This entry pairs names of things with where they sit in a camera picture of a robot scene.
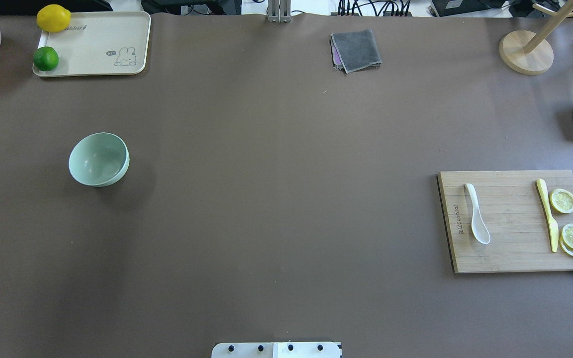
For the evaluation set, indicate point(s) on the light green bowl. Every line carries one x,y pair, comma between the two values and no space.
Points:
100,159

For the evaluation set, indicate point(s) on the white ceramic spoon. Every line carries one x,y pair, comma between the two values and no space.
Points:
478,226

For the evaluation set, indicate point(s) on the folded grey cloth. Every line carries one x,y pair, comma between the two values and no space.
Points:
354,51

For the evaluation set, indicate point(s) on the white mounting plate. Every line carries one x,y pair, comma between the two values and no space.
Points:
314,349

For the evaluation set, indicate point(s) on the bamboo cutting board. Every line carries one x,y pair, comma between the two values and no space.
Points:
513,213

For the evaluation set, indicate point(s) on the beige rabbit tray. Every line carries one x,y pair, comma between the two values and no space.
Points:
99,43

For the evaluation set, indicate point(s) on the green lime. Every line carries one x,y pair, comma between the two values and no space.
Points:
46,58

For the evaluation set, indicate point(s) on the yellow plastic knife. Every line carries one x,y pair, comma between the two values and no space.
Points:
553,226

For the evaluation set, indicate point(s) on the wooden stand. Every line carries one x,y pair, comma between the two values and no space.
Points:
529,53

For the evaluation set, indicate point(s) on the upper lemon slice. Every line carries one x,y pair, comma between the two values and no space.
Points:
561,200

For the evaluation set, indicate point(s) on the yellow lemon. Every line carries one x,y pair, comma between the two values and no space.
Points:
53,18

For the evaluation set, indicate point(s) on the grey metal bracket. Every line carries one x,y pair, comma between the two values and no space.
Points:
279,11

